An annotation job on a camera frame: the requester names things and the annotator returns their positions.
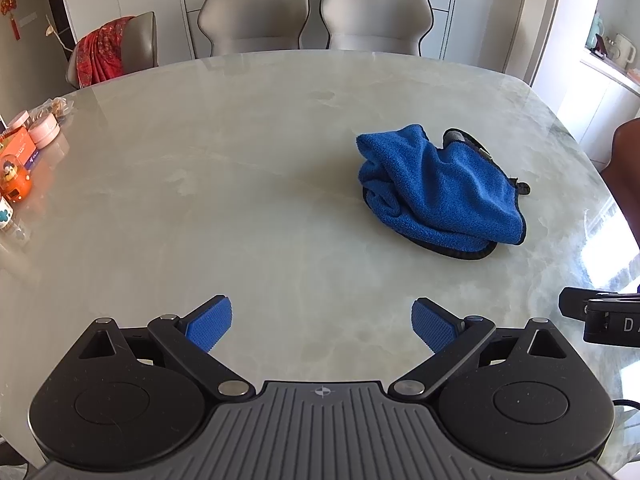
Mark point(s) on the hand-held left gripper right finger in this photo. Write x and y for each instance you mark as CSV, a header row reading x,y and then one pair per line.
x,y
432,325

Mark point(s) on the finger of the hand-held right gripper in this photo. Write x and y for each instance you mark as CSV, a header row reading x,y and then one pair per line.
x,y
574,302

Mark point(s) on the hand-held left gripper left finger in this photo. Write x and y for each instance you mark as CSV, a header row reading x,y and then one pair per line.
x,y
210,322

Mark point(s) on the blue towel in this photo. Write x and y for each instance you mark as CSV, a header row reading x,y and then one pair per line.
x,y
430,185

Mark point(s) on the brown leather chair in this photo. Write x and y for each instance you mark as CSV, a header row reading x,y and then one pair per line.
x,y
625,170

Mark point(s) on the white cup with flower print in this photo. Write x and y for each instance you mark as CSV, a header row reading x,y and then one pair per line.
x,y
5,214

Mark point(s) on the orange toy figure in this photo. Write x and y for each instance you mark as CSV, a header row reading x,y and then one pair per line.
x,y
15,180

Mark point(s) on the pink round jar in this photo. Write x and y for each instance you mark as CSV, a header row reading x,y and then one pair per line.
x,y
20,120
45,131

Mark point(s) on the white pitcher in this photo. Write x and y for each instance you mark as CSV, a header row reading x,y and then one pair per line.
x,y
622,52

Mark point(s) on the orange box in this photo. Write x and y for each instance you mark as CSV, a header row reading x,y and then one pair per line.
x,y
17,147

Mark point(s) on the clear snack packets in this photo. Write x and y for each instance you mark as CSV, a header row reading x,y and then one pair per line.
x,y
55,107

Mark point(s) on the pale green mug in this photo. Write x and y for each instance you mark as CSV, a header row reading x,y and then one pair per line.
x,y
594,32

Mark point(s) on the grey chair with draped cloth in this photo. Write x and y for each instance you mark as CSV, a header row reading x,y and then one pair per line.
x,y
145,40

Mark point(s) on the red patterned cloth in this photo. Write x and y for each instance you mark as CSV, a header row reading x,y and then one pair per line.
x,y
102,52

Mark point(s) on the grey upholstered chair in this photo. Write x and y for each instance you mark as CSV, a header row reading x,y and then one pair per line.
x,y
375,15
252,17

